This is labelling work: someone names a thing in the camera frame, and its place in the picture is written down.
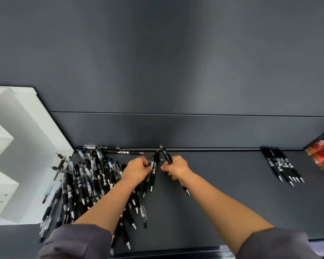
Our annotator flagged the person's right hand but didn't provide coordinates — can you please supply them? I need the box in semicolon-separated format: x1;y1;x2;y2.
161;155;194;182

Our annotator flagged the grey sleeve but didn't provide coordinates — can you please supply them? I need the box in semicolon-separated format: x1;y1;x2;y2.
37;223;113;259
236;227;323;259

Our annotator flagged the person's left hand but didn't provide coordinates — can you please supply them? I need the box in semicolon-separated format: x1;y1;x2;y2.
121;155;153;186

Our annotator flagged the dark grey shelf unit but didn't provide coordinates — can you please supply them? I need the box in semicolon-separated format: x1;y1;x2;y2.
0;0;324;259

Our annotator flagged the white tiered pen holder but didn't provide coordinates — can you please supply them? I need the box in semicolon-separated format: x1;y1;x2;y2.
0;85;75;226

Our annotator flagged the grey right sleeve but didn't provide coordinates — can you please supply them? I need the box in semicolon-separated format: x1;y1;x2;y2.
236;227;323;259

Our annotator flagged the pile of black pens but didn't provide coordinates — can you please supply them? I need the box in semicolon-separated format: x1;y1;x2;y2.
39;145;152;256

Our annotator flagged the black rubber-grip pen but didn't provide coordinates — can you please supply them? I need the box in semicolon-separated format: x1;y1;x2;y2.
149;149;161;193
159;145;190;197

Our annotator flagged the grey left sleeve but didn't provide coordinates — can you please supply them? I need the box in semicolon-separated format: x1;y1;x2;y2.
37;223;113;259

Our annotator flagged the person's right forearm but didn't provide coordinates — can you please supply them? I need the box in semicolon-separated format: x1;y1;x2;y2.
178;171;275;255

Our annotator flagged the black stocked shelf unit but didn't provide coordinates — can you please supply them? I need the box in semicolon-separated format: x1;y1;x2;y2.
302;124;324;151

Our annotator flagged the aligned bundle of black pens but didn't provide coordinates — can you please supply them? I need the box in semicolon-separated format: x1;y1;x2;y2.
260;146;305;187

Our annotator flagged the person's left forearm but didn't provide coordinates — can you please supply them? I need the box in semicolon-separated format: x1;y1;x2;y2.
73;178;137;235

